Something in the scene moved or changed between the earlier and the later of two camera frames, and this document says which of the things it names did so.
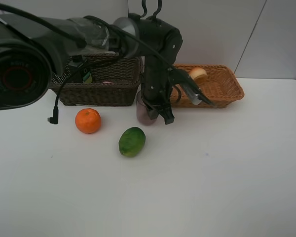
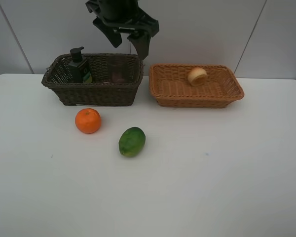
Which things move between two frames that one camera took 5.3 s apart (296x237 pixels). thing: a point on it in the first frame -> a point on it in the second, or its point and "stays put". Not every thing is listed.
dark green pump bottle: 80,72 stays put
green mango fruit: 131,141 stays put
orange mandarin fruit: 88,121 stays put
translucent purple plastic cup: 142,111 -> 117,68
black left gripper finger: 166,112 -> 141,42
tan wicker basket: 222,87 stays put
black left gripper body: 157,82 -> 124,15
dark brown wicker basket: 115,82 stays put
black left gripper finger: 152,112 -> 113,35
